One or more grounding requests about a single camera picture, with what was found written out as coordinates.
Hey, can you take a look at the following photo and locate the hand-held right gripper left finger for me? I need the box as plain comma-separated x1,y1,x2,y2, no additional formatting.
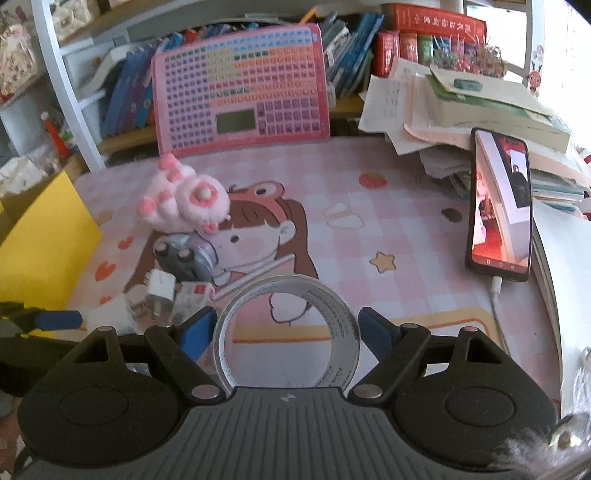
69,305,227,407

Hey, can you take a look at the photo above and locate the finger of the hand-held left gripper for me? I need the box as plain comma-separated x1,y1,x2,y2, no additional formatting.
0,301,85,337

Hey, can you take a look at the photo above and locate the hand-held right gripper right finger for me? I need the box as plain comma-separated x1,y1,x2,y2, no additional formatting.
346,305,511,407

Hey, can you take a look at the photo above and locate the white charger plug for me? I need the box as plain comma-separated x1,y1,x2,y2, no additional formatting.
145,270,178,320

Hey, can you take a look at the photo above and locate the clear tape roll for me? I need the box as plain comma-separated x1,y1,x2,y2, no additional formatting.
213,273,363,398

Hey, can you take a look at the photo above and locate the grey toy car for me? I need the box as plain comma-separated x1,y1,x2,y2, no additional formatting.
152,232,220,283

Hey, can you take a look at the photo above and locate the yellow cardboard box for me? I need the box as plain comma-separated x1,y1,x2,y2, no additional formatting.
0,168,103,333

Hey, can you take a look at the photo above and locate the pink plush toy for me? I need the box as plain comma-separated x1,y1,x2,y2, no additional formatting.
137,154,232,236

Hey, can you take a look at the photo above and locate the small white red-label box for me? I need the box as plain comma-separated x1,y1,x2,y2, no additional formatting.
177,281,216,320

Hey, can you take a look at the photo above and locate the white crumpled wrapper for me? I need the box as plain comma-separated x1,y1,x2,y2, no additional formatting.
85,286,151,334

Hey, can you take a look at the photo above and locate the pink printed table mat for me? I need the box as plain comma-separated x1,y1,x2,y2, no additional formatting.
69,134,561,407

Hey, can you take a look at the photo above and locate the crumpled white bag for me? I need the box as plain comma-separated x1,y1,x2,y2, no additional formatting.
0,154,62,195

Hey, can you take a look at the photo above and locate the black smartphone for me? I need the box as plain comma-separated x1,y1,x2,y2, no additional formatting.
464,127,534,283

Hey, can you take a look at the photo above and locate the red and white bottle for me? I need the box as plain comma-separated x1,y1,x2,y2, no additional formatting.
41,111,71,158

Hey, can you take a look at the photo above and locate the grey fur trim with bell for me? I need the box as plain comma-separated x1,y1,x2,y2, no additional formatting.
492,413,591,480

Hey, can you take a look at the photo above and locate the white desk shelf unit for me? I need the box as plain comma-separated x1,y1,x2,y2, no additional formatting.
0,0,539,174

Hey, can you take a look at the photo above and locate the pile of papers and books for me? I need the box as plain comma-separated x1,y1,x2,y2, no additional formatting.
358,58,591,217

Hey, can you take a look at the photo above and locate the pink learning tablet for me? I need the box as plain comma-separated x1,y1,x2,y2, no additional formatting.
151,22,332,157

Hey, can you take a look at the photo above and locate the printed snack bag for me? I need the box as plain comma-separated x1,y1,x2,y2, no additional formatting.
0,9,43,93

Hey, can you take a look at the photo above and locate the thick red dictionary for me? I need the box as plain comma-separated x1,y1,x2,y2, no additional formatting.
373,31,400,78
399,32,420,65

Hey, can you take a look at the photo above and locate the colourful craft ornament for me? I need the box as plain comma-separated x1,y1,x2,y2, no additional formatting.
418,36,509,78

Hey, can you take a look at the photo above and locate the white charging cable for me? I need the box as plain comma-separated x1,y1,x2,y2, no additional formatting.
489,276,514,357

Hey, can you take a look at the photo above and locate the cartoon wall sticker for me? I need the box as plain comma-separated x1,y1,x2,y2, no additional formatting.
526,44,546,99

